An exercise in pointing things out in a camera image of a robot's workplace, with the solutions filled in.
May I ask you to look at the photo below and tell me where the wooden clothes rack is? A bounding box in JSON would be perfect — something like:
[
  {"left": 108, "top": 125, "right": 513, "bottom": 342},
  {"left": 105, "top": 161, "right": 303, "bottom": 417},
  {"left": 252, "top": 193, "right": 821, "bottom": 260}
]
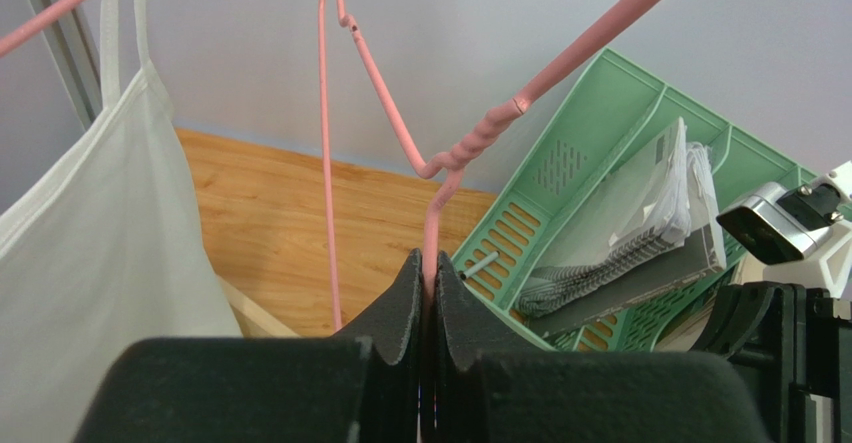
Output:
[{"left": 218, "top": 276, "right": 300, "bottom": 338}]

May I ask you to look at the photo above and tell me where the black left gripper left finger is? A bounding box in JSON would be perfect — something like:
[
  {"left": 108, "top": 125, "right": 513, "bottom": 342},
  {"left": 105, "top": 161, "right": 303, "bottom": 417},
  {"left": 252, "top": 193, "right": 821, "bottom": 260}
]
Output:
[{"left": 75, "top": 250, "right": 422, "bottom": 442}]

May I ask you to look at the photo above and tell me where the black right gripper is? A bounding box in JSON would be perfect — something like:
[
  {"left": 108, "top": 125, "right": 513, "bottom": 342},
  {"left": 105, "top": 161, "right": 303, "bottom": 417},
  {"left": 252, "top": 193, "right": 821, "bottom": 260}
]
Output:
[{"left": 692, "top": 282, "right": 851, "bottom": 442}]

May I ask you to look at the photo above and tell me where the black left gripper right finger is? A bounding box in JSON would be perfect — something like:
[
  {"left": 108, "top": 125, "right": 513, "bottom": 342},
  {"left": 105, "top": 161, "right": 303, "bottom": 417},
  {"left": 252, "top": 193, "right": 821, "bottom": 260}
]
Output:
[{"left": 420, "top": 253, "right": 769, "bottom": 442}]

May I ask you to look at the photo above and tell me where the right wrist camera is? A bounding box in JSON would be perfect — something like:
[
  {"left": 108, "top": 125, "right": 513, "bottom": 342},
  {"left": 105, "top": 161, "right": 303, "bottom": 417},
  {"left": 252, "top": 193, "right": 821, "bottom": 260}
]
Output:
[{"left": 717, "top": 161, "right": 851, "bottom": 298}]

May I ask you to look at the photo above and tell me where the grey striped folded cloth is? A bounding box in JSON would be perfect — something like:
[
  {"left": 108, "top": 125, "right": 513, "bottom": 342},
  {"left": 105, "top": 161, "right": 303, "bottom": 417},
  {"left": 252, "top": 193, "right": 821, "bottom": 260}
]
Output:
[{"left": 515, "top": 118, "right": 727, "bottom": 337}]

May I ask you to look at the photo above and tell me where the pink wire hanger with white top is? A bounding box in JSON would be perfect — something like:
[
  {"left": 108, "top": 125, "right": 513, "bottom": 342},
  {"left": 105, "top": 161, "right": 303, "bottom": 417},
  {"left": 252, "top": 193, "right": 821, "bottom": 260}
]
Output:
[{"left": 1, "top": 0, "right": 85, "bottom": 57}]

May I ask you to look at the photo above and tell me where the white tank top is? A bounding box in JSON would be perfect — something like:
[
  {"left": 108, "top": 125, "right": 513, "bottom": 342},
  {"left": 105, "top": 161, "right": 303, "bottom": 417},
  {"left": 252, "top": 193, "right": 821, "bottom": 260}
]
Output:
[{"left": 1, "top": 0, "right": 241, "bottom": 442}]

